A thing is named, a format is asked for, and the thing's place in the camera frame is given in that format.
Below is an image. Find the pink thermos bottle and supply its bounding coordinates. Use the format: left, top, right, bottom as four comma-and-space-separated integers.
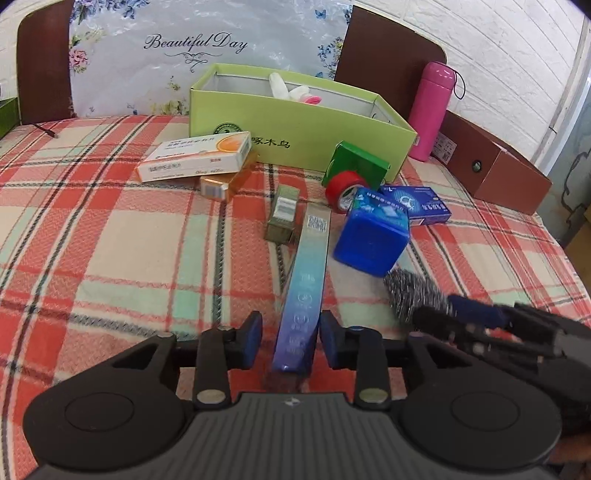
409, 61, 465, 162

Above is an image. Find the steel wool scrubber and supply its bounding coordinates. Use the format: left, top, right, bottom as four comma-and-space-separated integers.
383, 268, 451, 324

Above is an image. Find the plaid blanket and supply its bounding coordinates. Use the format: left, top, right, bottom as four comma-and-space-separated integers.
0, 114, 591, 480

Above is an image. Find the small green box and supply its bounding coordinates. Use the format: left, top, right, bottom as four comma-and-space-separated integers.
322, 141, 391, 190

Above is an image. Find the light green cardboard box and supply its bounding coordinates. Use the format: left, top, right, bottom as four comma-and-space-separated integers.
189, 63, 419, 183

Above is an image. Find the white and yellow medicine box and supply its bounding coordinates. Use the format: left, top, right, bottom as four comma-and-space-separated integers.
135, 131, 252, 183

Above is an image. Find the brown cardboard box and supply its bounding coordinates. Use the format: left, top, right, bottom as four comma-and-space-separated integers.
431, 110, 553, 215

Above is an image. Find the orange box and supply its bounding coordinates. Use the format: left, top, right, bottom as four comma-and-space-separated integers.
200, 154, 259, 202

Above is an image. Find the blue medicine box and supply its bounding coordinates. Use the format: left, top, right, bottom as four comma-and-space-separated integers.
379, 185, 452, 227

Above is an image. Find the blue square container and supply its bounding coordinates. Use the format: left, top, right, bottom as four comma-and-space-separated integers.
333, 187, 411, 278

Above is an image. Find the brown wooden headboard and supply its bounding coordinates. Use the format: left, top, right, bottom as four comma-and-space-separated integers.
16, 0, 448, 127

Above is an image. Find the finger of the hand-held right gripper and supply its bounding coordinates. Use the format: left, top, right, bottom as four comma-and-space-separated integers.
448, 295, 516, 330
412, 305, 523, 354

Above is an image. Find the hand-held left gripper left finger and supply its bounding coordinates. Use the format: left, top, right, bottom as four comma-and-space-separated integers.
108, 311, 264, 410

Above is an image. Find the long blue purple box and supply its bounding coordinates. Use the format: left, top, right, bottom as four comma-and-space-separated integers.
270, 203, 332, 374

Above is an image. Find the floral plastic bedding bag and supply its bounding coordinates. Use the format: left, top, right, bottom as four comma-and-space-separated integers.
68, 0, 354, 118

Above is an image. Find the red tape roll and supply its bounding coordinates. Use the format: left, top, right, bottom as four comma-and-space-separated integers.
324, 172, 368, 215

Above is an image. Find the small olive box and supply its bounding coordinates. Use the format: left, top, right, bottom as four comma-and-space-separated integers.
264, 184, 300, 244

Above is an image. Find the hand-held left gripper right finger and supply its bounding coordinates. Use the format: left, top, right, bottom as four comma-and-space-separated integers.
320, 310, 467, 410

